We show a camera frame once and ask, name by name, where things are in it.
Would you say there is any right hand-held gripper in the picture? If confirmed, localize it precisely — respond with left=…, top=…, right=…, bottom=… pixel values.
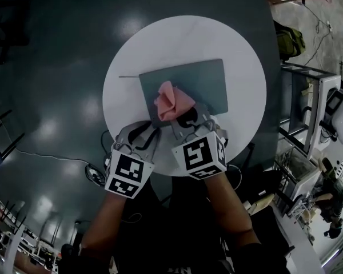
left=170, top=103, right=228, bottom=181

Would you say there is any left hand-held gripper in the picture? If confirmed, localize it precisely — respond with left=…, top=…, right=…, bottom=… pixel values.
left=104, top=120, right=161, bottom=200

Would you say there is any pink cloth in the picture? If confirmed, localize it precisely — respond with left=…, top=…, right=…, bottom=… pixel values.
left=154, top=80, right=197, bottom=122

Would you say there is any grey laptop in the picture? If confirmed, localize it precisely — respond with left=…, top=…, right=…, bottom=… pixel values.
left=118, top=58, right=229, bottom=130

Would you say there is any person's right forearm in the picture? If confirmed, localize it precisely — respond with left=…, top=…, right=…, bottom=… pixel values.
left=204, top=172, right=254, bottom=239

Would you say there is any person's left forearm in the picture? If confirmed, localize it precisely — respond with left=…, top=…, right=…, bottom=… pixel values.
left=81, top=191, right=127, bottom=256

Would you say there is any white round table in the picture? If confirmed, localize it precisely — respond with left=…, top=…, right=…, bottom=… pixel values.
left=102, top=15, right=267, bottom=177

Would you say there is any black office chair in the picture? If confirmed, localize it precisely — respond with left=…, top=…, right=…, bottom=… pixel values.
left=228, top=166, right=284, bottom=211

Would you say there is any person's black t-shirt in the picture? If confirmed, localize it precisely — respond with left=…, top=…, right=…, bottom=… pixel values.
left=59, top=175, right=292, bottom=274

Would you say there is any gold square pad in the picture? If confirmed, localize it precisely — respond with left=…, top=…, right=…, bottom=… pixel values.
left=246, top=194, right=276, bottom=215

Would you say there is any green backpack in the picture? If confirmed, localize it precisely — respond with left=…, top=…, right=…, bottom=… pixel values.
left=275, top=23, right=306, bottom=62

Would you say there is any thin white floor cable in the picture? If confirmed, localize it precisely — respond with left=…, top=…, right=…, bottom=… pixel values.
left=15, top=149, right=90, bottom=166

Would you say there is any white desk with black frame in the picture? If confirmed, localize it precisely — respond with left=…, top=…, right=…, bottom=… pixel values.
left=279, top=62, right=343, bottom=160

